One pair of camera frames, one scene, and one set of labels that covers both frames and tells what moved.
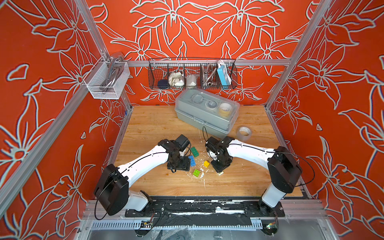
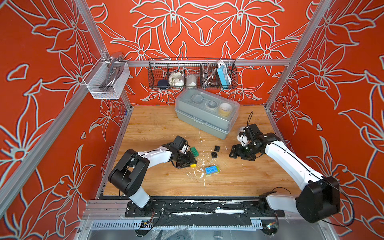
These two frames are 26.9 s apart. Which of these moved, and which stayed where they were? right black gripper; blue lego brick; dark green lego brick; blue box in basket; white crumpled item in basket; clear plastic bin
Moved: blue lego brick; right black gripper
Stayed: blue box in basket; dark green lego brick; white crumpled item in basket; clear plastic bin
